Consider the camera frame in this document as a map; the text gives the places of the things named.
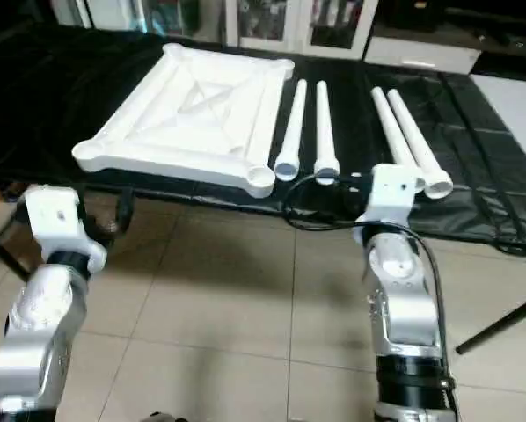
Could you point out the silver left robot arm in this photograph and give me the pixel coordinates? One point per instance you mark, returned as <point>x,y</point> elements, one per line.
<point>39,334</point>

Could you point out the white glass door cabinet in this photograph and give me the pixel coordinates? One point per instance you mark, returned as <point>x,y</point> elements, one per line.
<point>272,22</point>

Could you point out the white plastic table top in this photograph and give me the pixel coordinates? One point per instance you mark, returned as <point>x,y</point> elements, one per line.
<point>175,132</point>

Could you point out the white plastic table leg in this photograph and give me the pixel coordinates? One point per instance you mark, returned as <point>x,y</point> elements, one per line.
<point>324,127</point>
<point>417,145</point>
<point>390,127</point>
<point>292,127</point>

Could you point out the white drawer unit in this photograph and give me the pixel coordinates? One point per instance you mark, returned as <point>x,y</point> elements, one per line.
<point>421,54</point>

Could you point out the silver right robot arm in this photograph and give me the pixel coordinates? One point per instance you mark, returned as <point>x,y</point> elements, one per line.
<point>404,308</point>

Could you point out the black work mat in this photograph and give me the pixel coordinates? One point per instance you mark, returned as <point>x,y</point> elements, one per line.
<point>34,97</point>

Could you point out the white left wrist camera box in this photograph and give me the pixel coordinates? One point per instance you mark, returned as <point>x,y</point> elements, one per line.
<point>56,215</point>

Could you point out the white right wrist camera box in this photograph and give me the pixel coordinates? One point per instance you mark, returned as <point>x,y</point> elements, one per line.
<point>390,193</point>

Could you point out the white drawer cabinet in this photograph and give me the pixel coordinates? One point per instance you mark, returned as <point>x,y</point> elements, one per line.
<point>509,35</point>

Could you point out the black metal stand leg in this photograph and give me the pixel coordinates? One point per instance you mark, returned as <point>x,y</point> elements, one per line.
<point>3,255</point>
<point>500,323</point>

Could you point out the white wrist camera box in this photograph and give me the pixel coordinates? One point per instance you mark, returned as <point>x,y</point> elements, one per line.
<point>390,193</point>
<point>56,215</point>

